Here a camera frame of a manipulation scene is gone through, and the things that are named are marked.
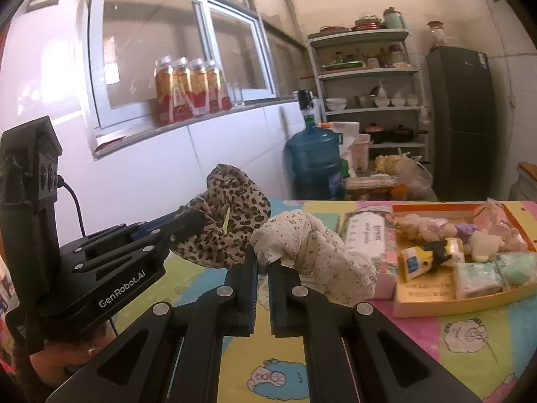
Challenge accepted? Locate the black water pump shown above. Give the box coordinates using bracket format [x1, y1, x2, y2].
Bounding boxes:
[297, 89, 316, 124]

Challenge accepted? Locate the sliding window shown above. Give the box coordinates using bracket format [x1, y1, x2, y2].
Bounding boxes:
[78, 0, 282, 156]

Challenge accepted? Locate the blue water jug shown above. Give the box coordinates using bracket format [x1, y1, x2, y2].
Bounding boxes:
[286, 128, 344, 200]

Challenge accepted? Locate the pale green pack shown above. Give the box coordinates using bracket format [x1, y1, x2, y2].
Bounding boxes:
[453, 262, 504, 299]

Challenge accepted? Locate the dark fridge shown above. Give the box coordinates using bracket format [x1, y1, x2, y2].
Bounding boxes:
[426, 46, 510, 202]

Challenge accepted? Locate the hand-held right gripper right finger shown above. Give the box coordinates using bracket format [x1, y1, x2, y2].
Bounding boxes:
[268, 260, 483, 403]

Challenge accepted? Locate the teal enamel jar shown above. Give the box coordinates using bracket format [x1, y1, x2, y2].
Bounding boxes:
[383, 6, 407, 30]

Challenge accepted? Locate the floral tissue pack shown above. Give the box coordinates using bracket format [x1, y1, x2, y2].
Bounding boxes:
[338, 212, 399, 301]

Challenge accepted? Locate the clear plastic bag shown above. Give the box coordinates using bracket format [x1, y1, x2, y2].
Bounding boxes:
[470, 199, 529, 253]

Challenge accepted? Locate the metal shelf rack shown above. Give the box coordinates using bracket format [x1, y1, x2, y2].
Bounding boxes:
[306, 29, 431, 164]

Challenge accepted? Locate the black cable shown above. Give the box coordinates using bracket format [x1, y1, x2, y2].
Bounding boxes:
[56, 176, 87, 238]

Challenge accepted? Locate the beige plush toy purple cap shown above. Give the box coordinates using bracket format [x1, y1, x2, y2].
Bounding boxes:
[455, 222, 506, 263]

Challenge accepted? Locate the black pan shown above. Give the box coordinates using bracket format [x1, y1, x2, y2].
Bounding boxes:
[392, 125, 429, 142]

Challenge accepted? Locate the yellow black toy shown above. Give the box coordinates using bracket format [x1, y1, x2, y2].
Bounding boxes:
[398, 237, 466, 284]

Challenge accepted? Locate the orange-rimmed cardboard box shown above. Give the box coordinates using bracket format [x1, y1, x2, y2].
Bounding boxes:
[390, 200, 537, 319]

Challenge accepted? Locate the glass jar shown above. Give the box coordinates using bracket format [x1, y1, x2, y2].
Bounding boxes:
[427, 20, 447, 49]

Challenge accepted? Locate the white floral cloth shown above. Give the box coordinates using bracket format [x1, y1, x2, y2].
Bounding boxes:
[250, 210, 378, 307]

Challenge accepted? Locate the red basin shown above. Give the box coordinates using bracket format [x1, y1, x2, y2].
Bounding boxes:
[351, 16, 383, 31]

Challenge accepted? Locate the white sack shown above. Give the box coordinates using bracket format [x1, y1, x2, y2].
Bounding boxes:
[319, 121, 360, 162]

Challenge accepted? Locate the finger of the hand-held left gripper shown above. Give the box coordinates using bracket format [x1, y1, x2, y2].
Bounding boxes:
[76, 210, 208, 278]
[84, 206, 198, 246]

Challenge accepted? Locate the person's left hand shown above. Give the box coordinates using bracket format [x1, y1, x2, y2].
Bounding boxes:
[29, 325, 116, 387]

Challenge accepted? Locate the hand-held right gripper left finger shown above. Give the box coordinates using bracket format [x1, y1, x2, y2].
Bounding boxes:
[44, 243, 258, 403]

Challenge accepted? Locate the printed blanket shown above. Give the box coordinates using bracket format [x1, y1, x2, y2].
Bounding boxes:
[113, 199, 537, 403]

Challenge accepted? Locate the leopard print cloth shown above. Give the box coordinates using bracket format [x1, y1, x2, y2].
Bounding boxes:
[172, 164, 273, 269]

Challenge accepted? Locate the plastic bag of food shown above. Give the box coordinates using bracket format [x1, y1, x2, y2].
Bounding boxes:
[375, 149, 433, 191]

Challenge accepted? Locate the pink plastic container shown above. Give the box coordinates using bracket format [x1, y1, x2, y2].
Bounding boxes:
[348, 133, 372, 173]

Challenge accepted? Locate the red lidded pot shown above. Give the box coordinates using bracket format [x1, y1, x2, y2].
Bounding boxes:
[364, 123, 387, 143]

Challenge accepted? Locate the grey kitchen cabinet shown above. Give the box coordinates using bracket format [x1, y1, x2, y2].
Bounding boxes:
[509, 162, 537, 202]

